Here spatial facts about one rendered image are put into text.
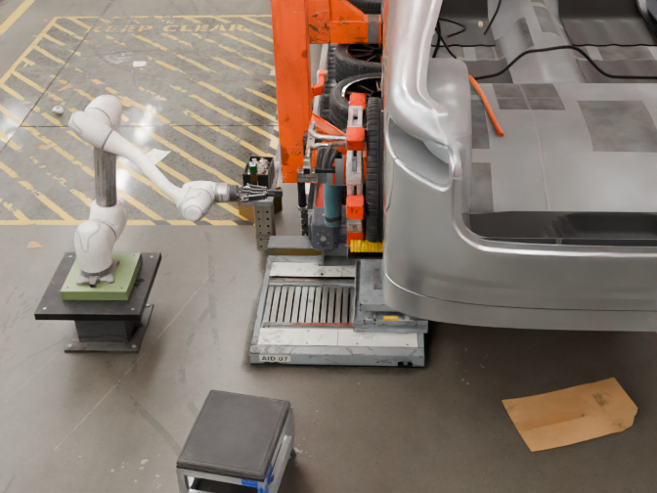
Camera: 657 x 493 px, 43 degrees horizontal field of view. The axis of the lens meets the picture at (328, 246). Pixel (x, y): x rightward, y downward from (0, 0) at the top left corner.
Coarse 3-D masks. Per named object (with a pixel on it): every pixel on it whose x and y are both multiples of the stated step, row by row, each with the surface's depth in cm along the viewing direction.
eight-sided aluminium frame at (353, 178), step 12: (360, 108) 378; (348, 120) 369; (360, 120) 368; (348, 156) 360; (360, 156) 360; (348, 168) 360; (360, 168) 359; (348, 180) 359; (360, 180) 359; (348, 192) 362; (360, 192) 362; (348, 228) 383; (360, 228) 383
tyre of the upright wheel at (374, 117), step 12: (372, 108) 365; (372, 120) 359; (372, 132) 356; (372, 144) 355; (372, 156) 354; (372, 168) 354; (372, 180) 355; (372, 192) 356; (372, 204) 358; (372, 216) 362; (372, 228) 368; (372, 240) 378
